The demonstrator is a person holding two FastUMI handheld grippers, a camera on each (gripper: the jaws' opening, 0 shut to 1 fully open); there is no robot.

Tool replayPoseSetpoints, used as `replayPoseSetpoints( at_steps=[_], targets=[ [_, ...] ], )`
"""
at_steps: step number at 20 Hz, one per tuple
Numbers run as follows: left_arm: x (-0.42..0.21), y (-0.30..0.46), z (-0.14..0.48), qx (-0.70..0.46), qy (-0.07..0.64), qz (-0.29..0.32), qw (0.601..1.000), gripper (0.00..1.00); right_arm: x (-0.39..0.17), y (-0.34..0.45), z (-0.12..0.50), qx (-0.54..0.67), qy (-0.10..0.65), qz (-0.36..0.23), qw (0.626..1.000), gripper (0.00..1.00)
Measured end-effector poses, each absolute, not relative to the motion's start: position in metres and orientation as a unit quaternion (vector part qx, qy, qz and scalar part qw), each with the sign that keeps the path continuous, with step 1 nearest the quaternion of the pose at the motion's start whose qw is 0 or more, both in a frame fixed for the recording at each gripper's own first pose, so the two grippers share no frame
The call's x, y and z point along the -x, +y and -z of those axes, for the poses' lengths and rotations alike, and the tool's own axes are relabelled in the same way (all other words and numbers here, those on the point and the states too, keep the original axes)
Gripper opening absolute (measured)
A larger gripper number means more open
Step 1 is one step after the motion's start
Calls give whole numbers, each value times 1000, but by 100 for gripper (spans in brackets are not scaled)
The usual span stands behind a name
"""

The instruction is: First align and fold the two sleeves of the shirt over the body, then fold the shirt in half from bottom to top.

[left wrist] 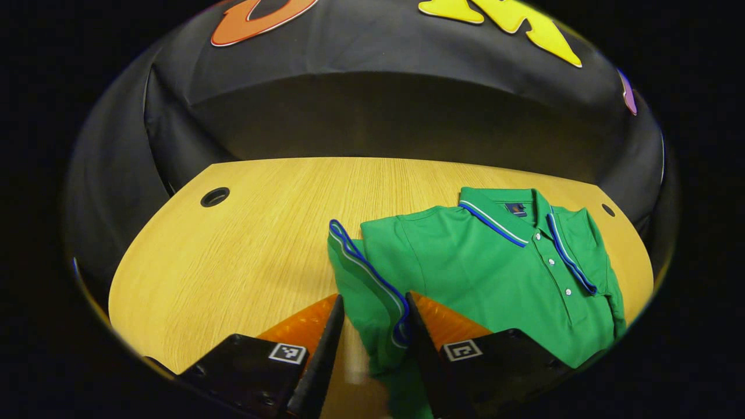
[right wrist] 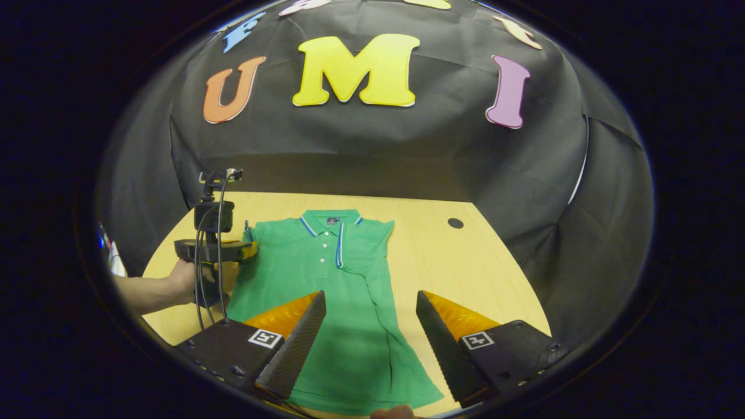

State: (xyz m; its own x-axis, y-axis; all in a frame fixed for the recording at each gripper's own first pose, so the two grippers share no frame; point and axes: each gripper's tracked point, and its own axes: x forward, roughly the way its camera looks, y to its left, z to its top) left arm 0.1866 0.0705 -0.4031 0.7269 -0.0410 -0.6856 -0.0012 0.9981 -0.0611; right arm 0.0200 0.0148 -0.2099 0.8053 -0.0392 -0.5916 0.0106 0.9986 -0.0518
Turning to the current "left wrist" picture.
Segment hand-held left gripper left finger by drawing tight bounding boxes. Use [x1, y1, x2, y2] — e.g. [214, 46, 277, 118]
[175, 293, 346, 419]

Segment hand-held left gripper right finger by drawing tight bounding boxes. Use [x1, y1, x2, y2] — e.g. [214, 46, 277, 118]
[405, 291, 580, 419]

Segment green T-shirt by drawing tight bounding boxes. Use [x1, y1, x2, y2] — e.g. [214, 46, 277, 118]
[326, 186, 628, 419]

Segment black backdrop cloth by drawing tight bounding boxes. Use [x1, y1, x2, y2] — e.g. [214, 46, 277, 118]
[63, 0, 679, 297]

